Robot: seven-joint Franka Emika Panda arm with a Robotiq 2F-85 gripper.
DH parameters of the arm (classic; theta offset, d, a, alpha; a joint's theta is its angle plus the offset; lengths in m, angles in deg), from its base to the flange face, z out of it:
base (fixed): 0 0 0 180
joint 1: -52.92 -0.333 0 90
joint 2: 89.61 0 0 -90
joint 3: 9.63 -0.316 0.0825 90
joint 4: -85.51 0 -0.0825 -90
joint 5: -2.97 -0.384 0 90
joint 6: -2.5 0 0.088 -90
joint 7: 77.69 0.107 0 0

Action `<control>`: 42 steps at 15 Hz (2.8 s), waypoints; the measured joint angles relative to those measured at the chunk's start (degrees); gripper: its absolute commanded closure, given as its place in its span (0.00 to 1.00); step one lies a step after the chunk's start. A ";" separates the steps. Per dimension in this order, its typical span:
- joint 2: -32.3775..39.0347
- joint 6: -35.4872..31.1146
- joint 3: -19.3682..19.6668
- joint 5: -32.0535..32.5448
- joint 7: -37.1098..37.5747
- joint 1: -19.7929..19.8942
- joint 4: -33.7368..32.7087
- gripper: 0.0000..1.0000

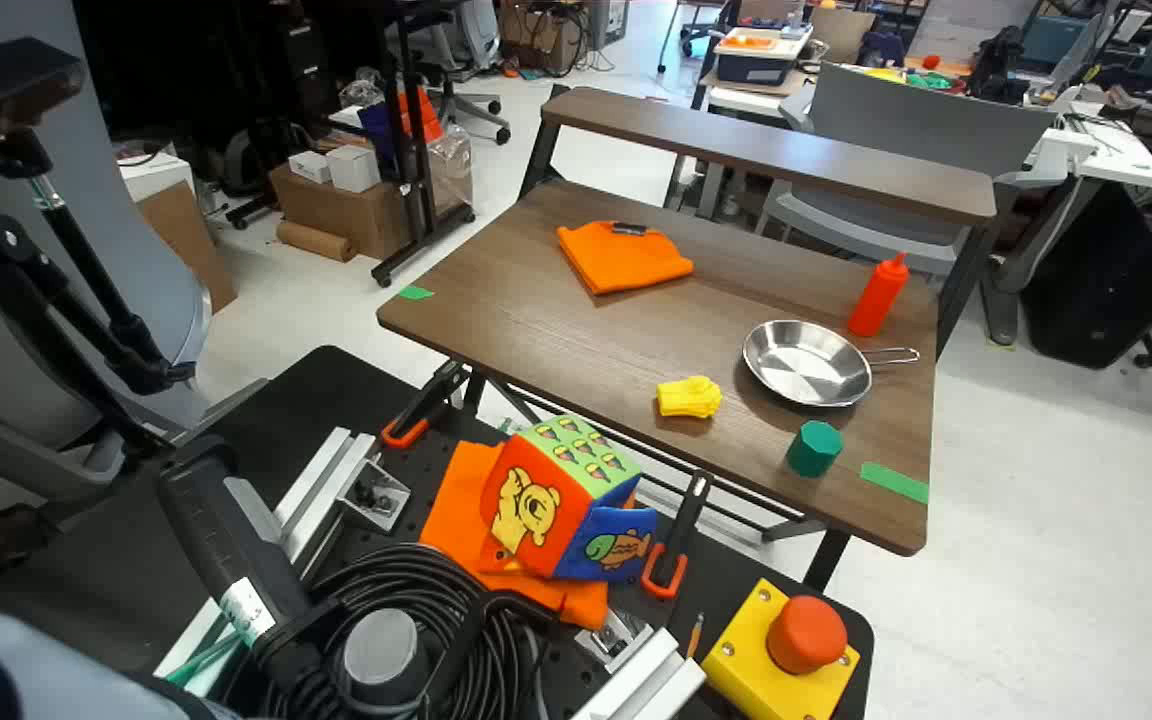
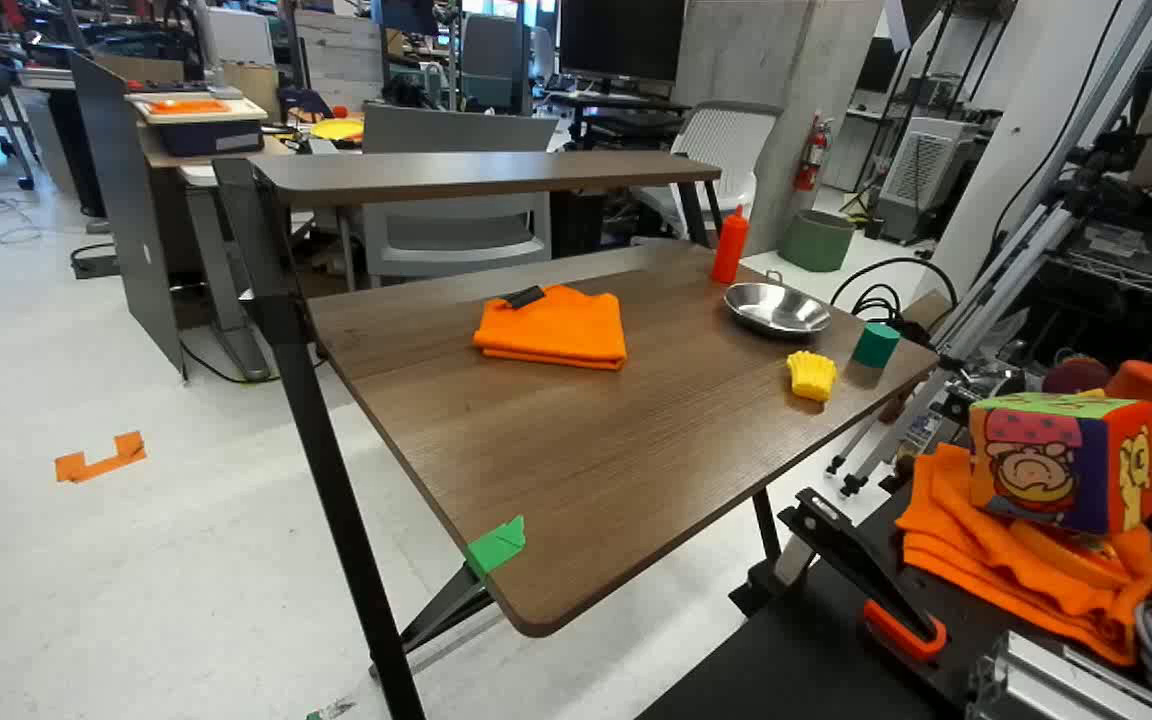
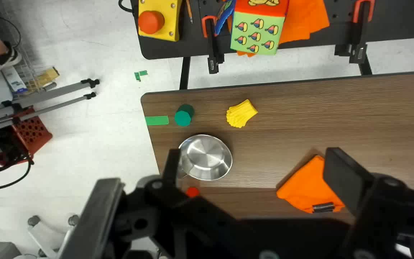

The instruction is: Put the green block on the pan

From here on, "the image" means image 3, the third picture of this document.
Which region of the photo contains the black cable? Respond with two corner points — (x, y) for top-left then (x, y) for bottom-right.
(0, 136), (34, 192)

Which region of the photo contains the blue cable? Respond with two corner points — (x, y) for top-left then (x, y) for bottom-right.
(213, 0), (237, 38)

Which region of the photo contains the black pegboard panel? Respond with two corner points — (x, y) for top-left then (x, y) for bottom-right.
(131, 0), (414, 61)

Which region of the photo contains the colourful triangle pattern box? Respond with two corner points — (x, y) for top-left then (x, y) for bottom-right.
(229, 0), (290, 57)

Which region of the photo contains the grey tripod leg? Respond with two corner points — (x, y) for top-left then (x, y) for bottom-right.
(0, 91), (98, 139)
(0, 78), (101, 121)

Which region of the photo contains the orange black clamp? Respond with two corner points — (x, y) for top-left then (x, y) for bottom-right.
(333, 0), (377, 65)
(200, 15), (226, 75)

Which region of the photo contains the orange hanging cloth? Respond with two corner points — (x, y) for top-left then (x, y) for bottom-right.
(277, 0), (332, 47)

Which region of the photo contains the yellow box with red button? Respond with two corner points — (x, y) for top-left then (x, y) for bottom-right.
(137, 0), (183, 44)

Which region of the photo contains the green tape strip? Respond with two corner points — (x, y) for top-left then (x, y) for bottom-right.
(145, 116), (171, 129)

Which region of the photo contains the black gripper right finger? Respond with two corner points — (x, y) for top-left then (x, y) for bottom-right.
(322, 146), (377, 219)

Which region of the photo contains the orange folded cloth with clip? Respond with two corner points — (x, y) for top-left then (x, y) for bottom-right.
(275, 153), (346, 216)

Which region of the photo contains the grey caster base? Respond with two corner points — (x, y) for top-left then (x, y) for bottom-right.
(26, 213), (82, 259)

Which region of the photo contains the red perforated block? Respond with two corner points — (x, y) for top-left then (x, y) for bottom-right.
(11, 106), (55, 156)

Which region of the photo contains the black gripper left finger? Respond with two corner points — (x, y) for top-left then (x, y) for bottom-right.
(161, 149), (183, 192)

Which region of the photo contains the green round disc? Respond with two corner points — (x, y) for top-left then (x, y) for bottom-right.
(172, 103), (197, 130)

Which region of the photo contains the small red ball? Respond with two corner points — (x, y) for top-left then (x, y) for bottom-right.
(185, 186), (201, 200)

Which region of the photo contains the yellow toy corn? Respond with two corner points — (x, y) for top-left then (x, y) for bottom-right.
(224, 98), (260, 130)

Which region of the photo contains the silver metal pan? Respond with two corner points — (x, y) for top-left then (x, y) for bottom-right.
(177, 133), (234, 183)

